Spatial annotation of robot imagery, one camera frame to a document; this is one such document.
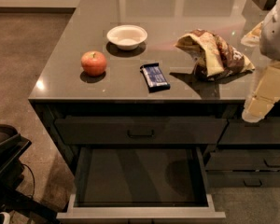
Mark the black drawer handle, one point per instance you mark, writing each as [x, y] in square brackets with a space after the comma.
[141, 134]

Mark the closed top drawer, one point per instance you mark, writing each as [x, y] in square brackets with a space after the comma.
[113, 130]

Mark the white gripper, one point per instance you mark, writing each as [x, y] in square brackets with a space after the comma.
[276, 36]

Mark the right top drawer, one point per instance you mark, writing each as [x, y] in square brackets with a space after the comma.
[264, 132]

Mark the white bowl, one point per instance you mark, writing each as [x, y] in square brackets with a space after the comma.
[127, 37]

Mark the dark kitchen counter cabinet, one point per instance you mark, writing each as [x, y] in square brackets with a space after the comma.
[65, 90]

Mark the red apple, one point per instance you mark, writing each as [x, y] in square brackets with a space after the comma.
[93, 63]

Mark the blue rxbar wrapper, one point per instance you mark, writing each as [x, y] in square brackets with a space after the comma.
[154, 77]

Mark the right middle drawer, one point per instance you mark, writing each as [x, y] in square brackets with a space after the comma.
[244, 160]

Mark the open middle drawer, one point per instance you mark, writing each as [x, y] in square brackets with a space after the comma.
[140, 186]

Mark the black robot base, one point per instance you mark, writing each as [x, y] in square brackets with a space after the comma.
[12, 146]

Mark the crumpled brown chip bag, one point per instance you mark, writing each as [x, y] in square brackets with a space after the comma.
[214, 57]

